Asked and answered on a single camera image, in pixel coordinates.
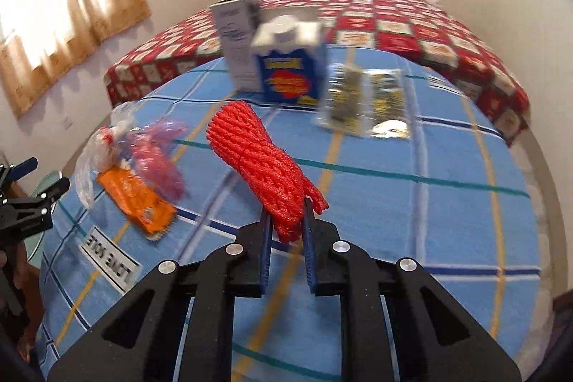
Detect round green glass table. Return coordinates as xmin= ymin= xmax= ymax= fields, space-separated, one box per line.
xmin=27 ymin=169 xmax=63 ymax=262

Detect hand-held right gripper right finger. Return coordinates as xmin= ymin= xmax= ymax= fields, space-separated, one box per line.
xmin=302 ymin=196 xmax=522 ymax=382

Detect orange snack packet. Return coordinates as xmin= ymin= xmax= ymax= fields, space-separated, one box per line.
xmin=97 ymin=165 xmax=177 ymax=240

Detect wide beige window curtain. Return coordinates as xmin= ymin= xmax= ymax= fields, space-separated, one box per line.
xmin=0 ymin=0 xmax=150 ymax=119

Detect pink plastic bag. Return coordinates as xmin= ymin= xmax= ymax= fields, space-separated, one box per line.
xmin=130 ymin=118 xmax=188 ymax=201

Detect blue carton with white top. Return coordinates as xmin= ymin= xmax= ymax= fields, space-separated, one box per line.
xmin=250 ymin=6 xmax=327 ymax=105

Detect gold packet with clear window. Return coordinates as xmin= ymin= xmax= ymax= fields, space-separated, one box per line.
xmin=362 ymin=69 xmax=411 ymax=140

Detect tall white box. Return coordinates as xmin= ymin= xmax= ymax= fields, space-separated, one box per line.
xmin=210 ymin=0 xmax=263 ymax=92

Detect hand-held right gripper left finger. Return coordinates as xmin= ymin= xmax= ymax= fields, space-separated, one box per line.
xmin=47 ymin=209 xmax=274 ymax=382

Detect clear plastic bag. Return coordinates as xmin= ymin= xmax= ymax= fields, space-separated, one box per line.
xmin=74 ymin=102 xmax=139 ymax=208

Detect red checkered bedspread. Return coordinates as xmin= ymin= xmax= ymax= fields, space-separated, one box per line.
xmin=104 ymin=0 xmax=531 ymax=148

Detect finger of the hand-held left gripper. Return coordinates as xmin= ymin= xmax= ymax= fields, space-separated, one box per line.
xmin=6 ymin=157 xmax=39 ymax=182
xmin=9 ymin=177 xmax=71 ymax=218

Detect red foam net sleeve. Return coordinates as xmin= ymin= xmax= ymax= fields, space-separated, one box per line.
xmin=206 ymin=100 xmax=329 ymax=244

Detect gold foil packet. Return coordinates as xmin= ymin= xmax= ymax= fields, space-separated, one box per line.
xmin=316 ymin=64 xmax=365 ymax=133

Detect blue plaid blanket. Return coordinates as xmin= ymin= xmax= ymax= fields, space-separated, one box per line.
xmin=36 ymin=46 xmax=544 ymax=382

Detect person's left hand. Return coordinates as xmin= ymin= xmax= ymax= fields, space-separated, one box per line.
xmin=8 ymin=241 xmax=34 ymax=291

